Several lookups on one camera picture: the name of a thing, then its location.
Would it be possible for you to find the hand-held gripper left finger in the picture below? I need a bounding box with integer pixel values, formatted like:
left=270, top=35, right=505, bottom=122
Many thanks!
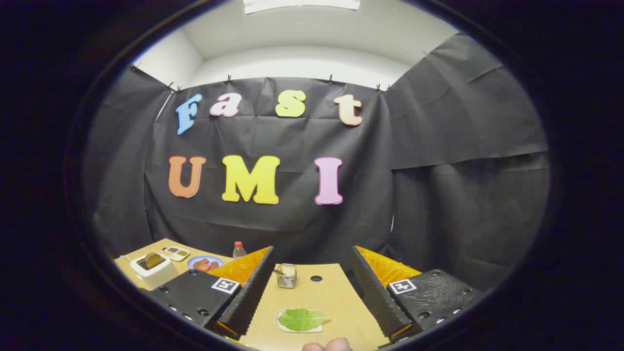
left=145, top=246, right=275, bottom=341

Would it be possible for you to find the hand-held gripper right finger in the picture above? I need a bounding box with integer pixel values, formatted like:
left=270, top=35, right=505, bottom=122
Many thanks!
left=351, top=245, right=487, bottom=344

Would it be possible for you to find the green lettuce leaf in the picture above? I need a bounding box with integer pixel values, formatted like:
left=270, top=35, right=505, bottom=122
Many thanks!
left=278, top=308, right=332, bottom=332

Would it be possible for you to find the white square plate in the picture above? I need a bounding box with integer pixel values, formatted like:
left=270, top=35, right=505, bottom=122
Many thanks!
left=274, top=308, right=325, bottom=333

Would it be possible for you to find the blue round plate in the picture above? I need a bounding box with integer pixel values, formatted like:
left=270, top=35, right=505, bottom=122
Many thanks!
left=187, top=255, right=225, bottom=273

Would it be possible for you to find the white toaster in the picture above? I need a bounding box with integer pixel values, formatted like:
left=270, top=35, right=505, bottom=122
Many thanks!
left=130, top=253, right=178, bottom=291

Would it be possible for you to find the ceiling light panel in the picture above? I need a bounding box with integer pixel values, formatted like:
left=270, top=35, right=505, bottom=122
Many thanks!
left=243, top=0, right=362, bottom=14

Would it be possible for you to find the metal wire utensil holder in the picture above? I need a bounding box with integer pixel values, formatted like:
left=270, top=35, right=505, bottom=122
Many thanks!
left=274, top=264, right=297, bottom=289

